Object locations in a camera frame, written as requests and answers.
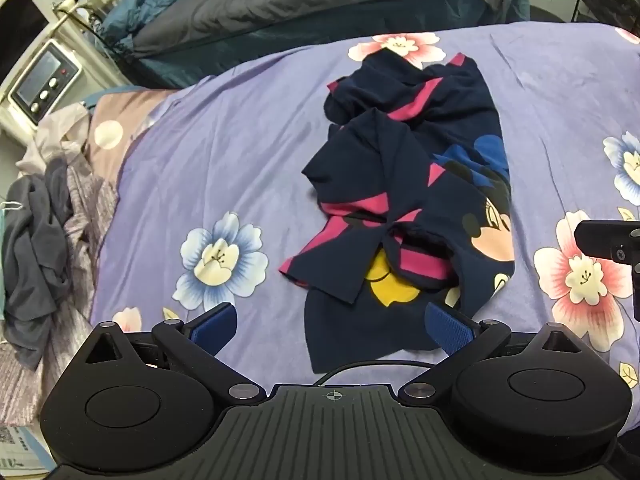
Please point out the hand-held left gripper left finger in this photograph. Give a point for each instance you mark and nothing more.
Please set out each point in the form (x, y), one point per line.
(216, 327)

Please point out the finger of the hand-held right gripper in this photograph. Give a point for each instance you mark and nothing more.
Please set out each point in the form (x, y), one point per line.
(607, 240)

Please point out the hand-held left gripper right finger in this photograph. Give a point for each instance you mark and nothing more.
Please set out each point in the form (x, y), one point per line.
(446, 327)

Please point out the navy cartoon print shirt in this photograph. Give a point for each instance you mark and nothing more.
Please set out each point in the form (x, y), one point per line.
(390, 170)

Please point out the grey striped cloth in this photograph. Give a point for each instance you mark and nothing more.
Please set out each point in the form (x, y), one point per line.
(85, 220)

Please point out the purple floral bedsheet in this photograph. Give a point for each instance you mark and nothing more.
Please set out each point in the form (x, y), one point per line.
(240, 150)

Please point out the dark grey garment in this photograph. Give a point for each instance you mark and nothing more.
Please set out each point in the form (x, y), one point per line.
(35, 260)

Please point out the pink dotted pillow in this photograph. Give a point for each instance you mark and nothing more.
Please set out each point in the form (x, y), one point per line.
(120, 125)

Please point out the printed paper sheet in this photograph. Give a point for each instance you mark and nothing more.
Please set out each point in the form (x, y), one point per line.
(20, 447)

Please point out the pale lilac garment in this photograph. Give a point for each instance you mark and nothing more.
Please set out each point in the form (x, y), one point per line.
(55, 130)

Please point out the white appliance with screen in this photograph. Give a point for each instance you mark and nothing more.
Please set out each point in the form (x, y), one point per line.
(42, 80)

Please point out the grey duvet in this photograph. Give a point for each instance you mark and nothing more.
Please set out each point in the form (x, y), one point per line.
(300, 5)

